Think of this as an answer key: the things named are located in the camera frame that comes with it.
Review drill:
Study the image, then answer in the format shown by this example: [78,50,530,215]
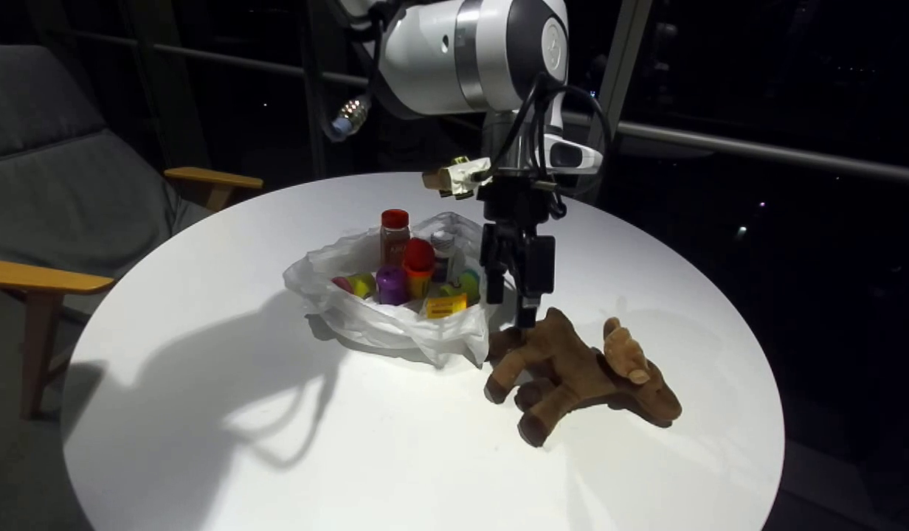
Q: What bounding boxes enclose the yellow can wide orange lid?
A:
[404,267,437,302]

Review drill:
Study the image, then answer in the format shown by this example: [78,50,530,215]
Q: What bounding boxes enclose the grey metal railing bar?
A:
[81,28,909,188]

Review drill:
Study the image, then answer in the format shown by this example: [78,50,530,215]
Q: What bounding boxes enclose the yellow can purple lid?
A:
[330,272,378,302]

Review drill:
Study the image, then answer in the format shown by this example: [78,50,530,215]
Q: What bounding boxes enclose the white plastic bag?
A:
[282,209,508,371]

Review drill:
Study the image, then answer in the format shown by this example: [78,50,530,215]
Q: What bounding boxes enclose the grey slanted metal pole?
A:
[596,0,655,129]

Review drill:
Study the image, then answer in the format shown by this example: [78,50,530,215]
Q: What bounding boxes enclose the silver camera box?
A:
[419,154,499,200]

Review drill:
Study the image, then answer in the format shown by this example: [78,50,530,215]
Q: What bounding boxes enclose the grey chair wooden armrests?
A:
[0,42,268,421]

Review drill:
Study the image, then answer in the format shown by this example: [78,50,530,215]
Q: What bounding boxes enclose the brown moose plush toy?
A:
[482,303,685,448]

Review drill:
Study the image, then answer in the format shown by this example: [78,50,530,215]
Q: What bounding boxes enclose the black cable silver connector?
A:
[319,85,378,146]

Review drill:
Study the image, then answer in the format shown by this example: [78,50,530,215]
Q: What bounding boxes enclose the spice bottle red cap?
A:
[378,208,413,272]

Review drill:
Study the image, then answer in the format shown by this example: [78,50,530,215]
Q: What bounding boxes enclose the yellow can barcode orange lid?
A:
[416,287,469,323]

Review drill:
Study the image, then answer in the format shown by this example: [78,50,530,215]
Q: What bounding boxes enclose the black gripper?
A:
[479,175,572,336]

